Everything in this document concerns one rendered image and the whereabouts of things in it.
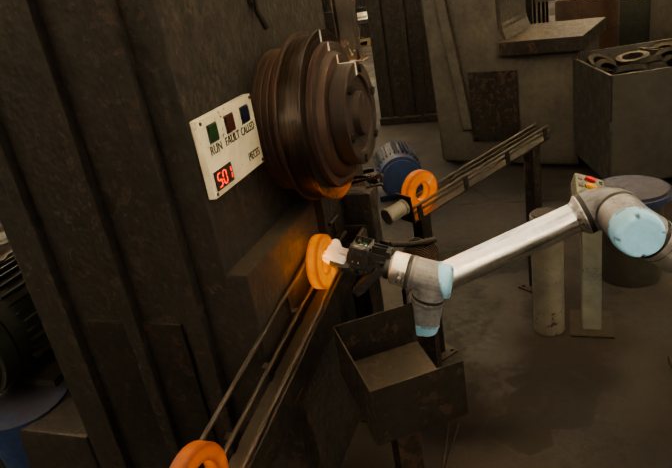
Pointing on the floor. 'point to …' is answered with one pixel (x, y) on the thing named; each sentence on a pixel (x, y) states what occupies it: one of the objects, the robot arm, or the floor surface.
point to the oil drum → (607, 3)
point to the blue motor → (394, 168)
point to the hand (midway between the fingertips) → (320, 255)
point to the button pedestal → (590, 282)
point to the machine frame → (156, 198)
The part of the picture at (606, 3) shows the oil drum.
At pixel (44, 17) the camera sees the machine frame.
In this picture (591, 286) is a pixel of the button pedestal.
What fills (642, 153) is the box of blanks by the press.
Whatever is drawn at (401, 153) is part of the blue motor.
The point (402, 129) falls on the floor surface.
